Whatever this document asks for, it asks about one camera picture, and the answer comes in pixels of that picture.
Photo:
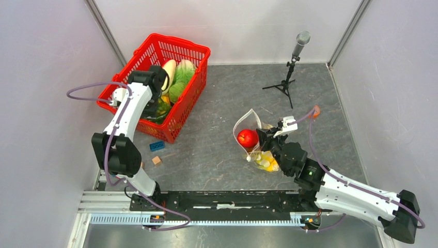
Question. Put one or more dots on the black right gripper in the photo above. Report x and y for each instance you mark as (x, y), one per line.
(267, 136)

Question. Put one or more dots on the red apple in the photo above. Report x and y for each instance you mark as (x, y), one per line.
(247, 138)

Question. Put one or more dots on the clear polka dot zip bag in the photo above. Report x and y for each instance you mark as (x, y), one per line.
(250, 120)

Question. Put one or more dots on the yellow banana bunch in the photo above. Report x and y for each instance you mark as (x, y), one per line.
(264, 160)

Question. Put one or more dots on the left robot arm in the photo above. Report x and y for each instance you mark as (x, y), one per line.
(114, 148)

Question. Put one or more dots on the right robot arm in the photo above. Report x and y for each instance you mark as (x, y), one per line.
(326, 189)

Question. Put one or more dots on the black microphone tripod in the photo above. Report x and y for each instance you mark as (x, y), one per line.
(284, 84)

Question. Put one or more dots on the orange small block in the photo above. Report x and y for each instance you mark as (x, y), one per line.
(315, 112)

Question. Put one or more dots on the round green cabbage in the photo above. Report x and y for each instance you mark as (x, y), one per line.
(175, 91)

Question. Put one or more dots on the napa cabbage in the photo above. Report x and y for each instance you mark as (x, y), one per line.
(185, 70)

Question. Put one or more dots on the green leafy lettuce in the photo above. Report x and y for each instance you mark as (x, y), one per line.
(163, 108)

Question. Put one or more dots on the yellow bell pepper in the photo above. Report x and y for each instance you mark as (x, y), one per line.
(166, 99)

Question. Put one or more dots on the silver microphone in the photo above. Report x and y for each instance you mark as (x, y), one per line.
(302, 39)

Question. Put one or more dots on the blue lego brick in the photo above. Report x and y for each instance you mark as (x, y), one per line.
(156, 146)

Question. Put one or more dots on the light wooden cube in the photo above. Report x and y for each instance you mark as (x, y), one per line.
(156, 161)

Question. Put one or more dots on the white radish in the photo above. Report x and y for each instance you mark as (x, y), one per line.
(170, 67)

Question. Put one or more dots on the red plastic shopping basket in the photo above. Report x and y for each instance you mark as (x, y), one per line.
(155, 51)

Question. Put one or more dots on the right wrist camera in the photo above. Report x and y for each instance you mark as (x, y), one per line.
(285, 126)

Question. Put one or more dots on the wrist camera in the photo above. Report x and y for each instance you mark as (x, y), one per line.
(117, 96)
(285, 126)

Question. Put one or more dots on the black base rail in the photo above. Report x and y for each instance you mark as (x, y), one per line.
(270, 205)

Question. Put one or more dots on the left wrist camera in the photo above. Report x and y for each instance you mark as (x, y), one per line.
(117, 96)

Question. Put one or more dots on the aluminium frame rail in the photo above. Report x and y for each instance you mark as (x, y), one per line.
(104, 221)

